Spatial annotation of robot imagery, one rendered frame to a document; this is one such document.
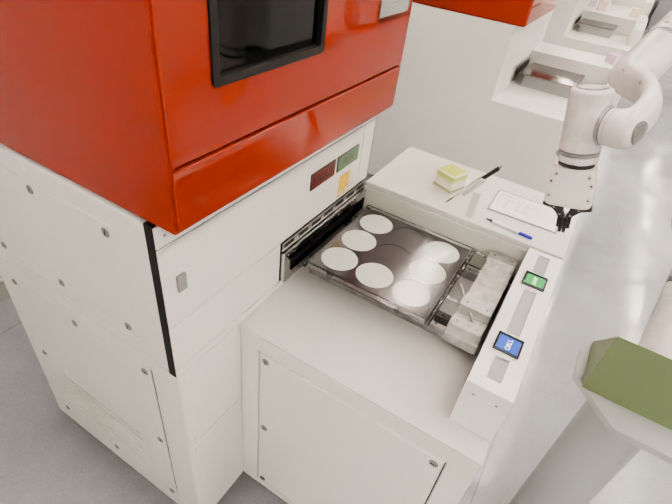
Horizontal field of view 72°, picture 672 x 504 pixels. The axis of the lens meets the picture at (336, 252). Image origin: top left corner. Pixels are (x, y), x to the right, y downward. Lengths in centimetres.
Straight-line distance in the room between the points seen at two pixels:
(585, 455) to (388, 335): 61
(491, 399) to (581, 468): 57
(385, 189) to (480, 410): 75
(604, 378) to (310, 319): 70
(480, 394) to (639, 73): 73
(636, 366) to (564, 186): 42
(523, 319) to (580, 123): 44
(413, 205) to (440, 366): 53
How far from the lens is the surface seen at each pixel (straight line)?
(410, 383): 112
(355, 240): 134
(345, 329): 119
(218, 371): 123
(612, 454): 145
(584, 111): 111
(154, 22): 66
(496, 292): 134
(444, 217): 145
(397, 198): 149
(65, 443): 208
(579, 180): 117
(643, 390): 127
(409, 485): 124
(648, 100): 113
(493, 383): 100
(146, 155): 75
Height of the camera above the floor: 169
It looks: 38 degrees down
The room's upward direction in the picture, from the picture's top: 8 degrees clockwise
